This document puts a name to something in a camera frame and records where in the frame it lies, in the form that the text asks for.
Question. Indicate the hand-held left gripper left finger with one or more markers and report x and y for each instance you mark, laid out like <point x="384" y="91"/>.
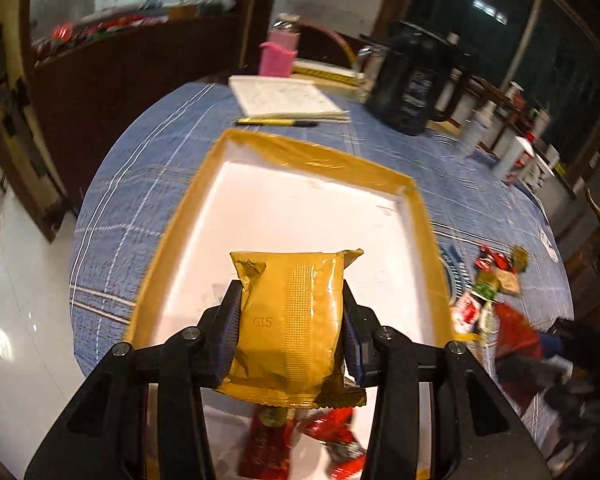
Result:
<point x="230" y="332"/>

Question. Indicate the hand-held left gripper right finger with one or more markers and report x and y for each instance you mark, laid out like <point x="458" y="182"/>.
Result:
<point x="352" y="342"/>

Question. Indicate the gold snack packet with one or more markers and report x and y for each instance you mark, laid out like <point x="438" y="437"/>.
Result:
<point x="290" y="325"/>

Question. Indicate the gold-rimmed white tray box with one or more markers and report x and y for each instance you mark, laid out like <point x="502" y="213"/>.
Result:
<point x="300" y="210"/>

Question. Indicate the large red black snack packet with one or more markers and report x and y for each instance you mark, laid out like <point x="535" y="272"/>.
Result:
<point x="336" y="435"/>

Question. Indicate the dark red long script packet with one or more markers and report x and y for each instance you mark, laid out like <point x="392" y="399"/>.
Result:
<point x="265" y="442"/>

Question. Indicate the white red snack packet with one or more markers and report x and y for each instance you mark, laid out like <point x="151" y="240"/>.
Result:
<point x="467" y="311"/>

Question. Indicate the gold-green foil candy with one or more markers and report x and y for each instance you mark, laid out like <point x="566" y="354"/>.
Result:
<point x="520" y="259"/>

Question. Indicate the red black candy packet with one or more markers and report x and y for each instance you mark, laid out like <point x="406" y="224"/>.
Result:
<point x="490" y="260"/>

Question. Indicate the yellow black pen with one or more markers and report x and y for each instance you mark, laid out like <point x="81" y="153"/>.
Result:
<point x="275" y="121"/>

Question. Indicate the red and white canister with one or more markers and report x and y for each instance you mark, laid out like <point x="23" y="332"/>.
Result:
<point x="512" y="157"/>

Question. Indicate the white paper notebook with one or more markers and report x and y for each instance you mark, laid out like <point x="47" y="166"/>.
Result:
<point x="285" y="96"/>

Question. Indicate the white spray bottle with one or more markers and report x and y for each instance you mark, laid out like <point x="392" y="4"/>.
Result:
<point x="475" y="127"/>

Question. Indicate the dark wooden cabinet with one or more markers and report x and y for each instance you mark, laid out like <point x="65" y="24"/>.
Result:
<point x="130" y="90"/>

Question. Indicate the yellow ruler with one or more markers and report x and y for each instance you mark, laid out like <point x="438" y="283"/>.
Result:
<point x="330" y="76"/>

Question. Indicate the black electric kettle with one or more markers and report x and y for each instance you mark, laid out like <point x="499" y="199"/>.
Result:
<point x="415" y="80"/>

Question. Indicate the bottle with pink sleeve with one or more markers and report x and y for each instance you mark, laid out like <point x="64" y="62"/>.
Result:
<point x="280" y="52"/>

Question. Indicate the round-backed wooden chair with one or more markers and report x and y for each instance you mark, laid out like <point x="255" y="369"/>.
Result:
<point x="337" y="42"/>

